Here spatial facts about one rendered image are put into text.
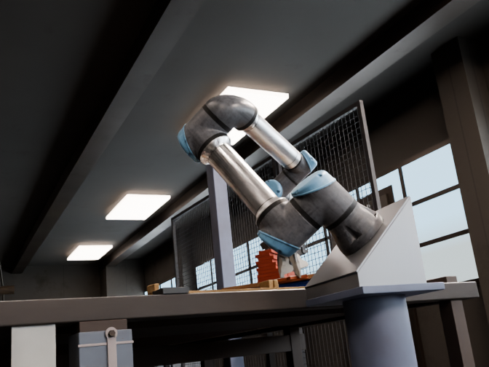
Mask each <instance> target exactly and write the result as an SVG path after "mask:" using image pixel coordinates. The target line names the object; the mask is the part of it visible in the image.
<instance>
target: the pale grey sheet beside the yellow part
mask: <svg viewBox="0 0 489 367"><path fill-rule="evenodd" d="M11 367H56V341H55V324H52V325H29V326H17V327H12V335H11Z"/></svg>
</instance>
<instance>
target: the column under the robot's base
mask: <svg viewBox="0 0 489 367"><path fill-rule="evenodd" d="M444 289H445V285H444V283H443V282H438V283H411V284H396V285H369V286H361V287H358V288H352V289H349V290H346V291H341V292H337V293H332V294H329V295H326V296H320V297H317V298H314V299H309V300H306V306H307V307H321V306H333V305H343V310H344V316H345V321H346V330H347V336H348V341H349V351H350V356H351V365H352V367H418V364H417V360H416V352H415V347H414V343H413V335H412V331H411V327H410V318H409V314H408V307H407V302H406V297H409V296H415V295H419V294H423V293H430V292H434V291H441V290H444Z"/></svg>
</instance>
